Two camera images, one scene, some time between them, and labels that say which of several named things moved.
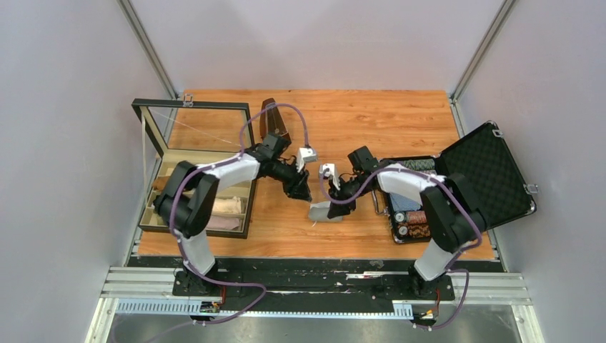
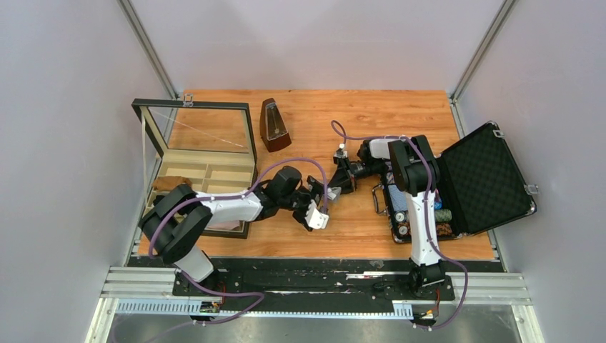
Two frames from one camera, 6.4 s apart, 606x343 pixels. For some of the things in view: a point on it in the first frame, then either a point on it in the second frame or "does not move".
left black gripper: [298, 188] -> [316, 194]
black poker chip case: [479, 168] does not move
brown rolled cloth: [159, 183] does not move
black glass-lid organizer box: [199, 132] does not move
